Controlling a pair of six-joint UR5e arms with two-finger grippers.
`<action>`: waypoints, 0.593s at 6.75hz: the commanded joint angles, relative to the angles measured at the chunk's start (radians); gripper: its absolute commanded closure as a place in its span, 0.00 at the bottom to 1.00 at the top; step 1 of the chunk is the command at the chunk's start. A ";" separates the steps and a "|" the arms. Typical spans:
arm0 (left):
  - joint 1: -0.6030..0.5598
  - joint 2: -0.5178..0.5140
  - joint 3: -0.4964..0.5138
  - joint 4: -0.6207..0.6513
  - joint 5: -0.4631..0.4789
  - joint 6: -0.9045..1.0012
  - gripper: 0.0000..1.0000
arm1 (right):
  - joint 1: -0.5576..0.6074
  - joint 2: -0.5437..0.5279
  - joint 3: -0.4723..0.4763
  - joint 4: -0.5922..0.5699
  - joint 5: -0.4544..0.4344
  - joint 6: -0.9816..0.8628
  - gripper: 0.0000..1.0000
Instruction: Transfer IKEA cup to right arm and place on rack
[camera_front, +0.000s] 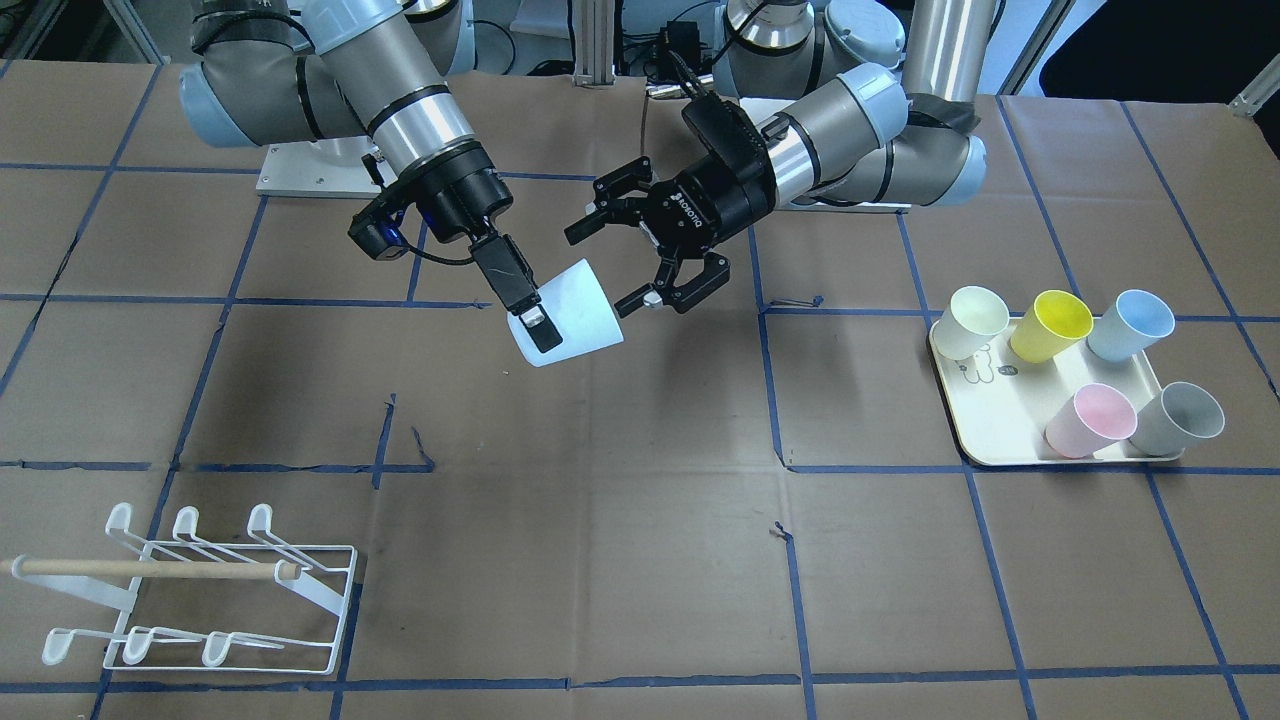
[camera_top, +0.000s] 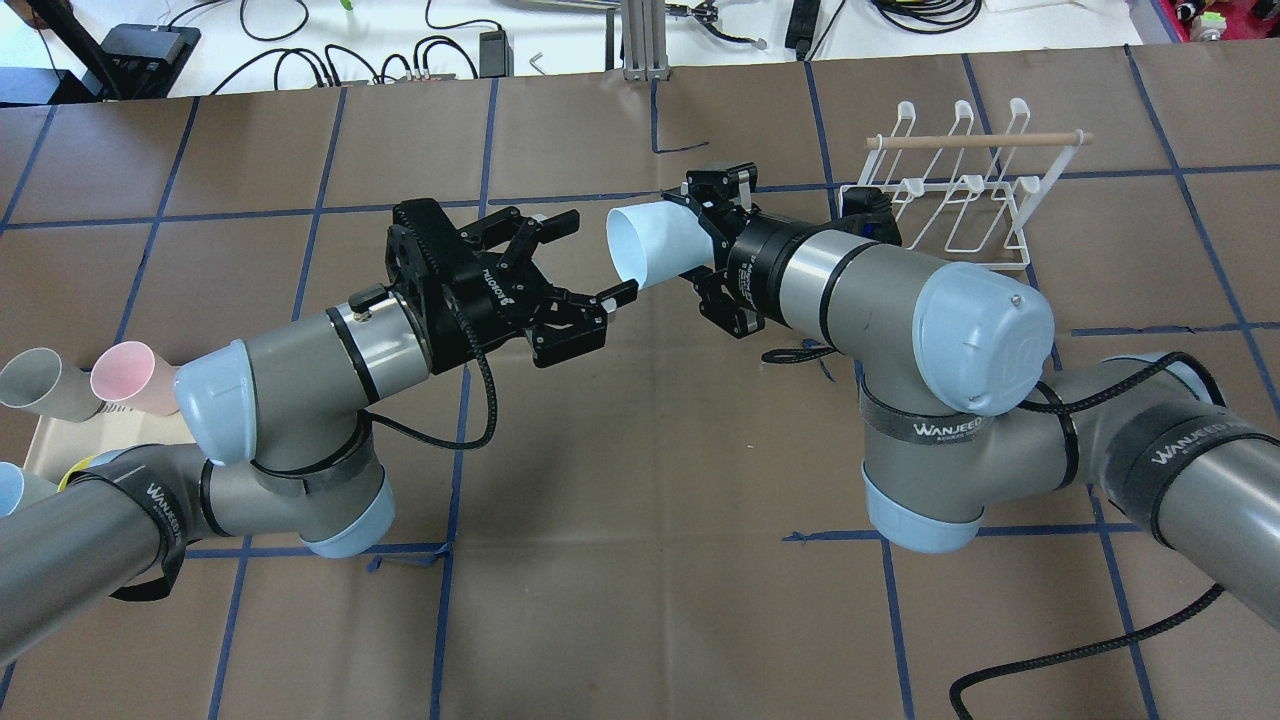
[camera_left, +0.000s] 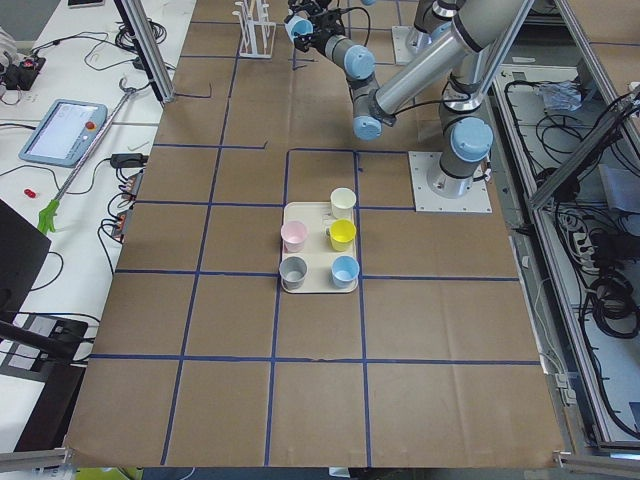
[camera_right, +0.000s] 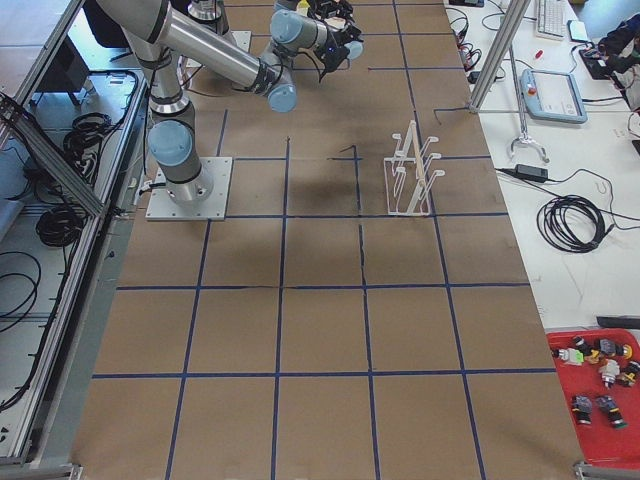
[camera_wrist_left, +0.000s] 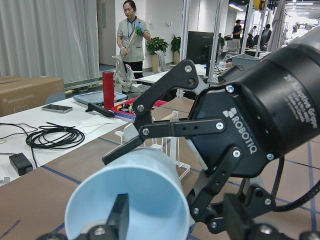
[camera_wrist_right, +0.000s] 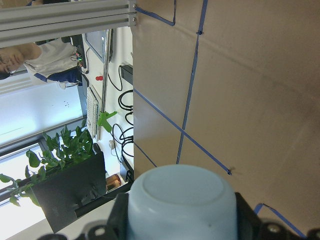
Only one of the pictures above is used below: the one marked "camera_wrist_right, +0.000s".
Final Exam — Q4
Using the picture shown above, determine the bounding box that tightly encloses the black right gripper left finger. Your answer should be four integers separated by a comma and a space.
106, 193, 129, 240

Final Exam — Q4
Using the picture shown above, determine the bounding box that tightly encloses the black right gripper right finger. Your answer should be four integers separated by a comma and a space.
235, 192, 262, 240

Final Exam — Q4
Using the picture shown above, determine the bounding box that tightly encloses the light blue cup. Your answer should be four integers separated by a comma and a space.
127, 164, 238, 240

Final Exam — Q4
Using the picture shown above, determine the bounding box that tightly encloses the green potted plant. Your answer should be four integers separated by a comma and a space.
0, 120, 94, 207

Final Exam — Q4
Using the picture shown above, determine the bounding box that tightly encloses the green reacher grabber tool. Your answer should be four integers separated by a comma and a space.
99, 29, 113, 119

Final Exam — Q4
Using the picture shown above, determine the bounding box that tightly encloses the white keyboard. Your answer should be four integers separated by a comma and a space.
86, 86, 99, 138

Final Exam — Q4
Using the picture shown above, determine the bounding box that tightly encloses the black power adapter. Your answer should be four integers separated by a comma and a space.
119, 64, 133, 85

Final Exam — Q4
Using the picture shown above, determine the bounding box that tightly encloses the seated person white hoodie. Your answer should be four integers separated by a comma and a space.
0, 39, 82, 86

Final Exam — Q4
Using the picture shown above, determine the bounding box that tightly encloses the aluminium frame post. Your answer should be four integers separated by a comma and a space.
0, 0, 137, 48

